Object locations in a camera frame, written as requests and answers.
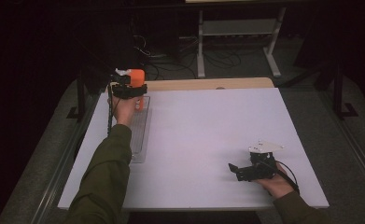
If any wooden table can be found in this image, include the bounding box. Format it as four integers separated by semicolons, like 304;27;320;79
144;77;275;93

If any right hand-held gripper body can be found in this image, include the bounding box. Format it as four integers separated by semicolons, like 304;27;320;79
235;140;286;183

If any metal floor rail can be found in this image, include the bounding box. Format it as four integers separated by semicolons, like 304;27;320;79
321;90;365;190
30;92;97;224

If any orange phone case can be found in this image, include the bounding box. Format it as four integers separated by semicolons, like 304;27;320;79
127;68;147;112

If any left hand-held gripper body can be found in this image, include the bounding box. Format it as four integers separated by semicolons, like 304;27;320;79
108;68;132;100

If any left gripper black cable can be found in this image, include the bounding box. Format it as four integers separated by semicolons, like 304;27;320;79
106;82;114;136

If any tangle of black floor cables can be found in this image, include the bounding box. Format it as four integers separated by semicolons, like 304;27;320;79
132;34;244;78

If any person's left hand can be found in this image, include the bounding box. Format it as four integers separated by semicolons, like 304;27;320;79
109;95;142;129

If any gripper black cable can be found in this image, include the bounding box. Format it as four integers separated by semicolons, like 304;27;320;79
106;82;114;136
263;160;300;195

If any white metal desk frame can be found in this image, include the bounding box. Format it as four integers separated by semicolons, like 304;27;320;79
197;7;287;78

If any person's right hand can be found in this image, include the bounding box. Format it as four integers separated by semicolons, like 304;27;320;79
253;162;296;200

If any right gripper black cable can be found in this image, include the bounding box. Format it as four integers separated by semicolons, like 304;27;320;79
263;160;300;195

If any black floor stand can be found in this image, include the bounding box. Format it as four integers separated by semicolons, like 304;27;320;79
332;62;360;120

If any clear plastic tray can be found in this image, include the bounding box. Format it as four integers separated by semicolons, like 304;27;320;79
128;95;153;164

